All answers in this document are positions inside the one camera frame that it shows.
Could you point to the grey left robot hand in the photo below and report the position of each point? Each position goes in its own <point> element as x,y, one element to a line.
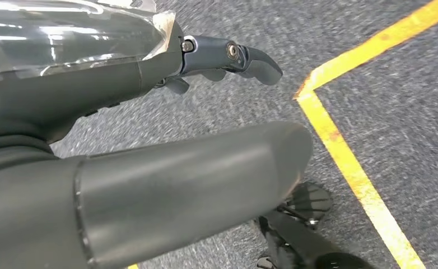
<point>167,193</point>

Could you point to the yellow floor tape square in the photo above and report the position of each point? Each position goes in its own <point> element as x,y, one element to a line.
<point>352,167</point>

